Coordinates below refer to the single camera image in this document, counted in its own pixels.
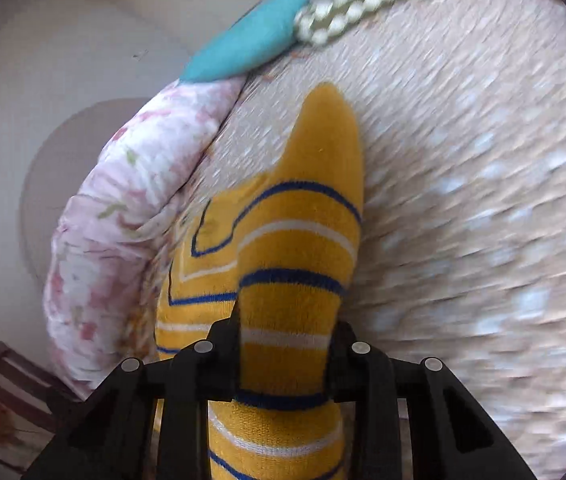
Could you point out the beige rounded headboard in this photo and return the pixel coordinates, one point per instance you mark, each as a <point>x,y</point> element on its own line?
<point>48,185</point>

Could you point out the pink floral quilt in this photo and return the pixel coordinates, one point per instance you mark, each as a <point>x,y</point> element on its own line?
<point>128,220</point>

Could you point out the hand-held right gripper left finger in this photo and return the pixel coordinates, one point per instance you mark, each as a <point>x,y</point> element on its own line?
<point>223,345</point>

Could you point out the yellow striped knit sweater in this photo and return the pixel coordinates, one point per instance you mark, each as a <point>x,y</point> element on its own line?
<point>283,270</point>

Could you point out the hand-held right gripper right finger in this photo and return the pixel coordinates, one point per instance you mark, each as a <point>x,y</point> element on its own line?
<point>340,355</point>

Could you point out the green patterned bolster pillow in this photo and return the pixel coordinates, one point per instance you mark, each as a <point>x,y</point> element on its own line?
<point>363,2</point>

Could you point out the dark wooden chair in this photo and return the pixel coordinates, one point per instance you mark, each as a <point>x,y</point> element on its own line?
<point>8,400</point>

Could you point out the teal pillow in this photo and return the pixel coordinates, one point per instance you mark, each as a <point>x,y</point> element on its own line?
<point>248,42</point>

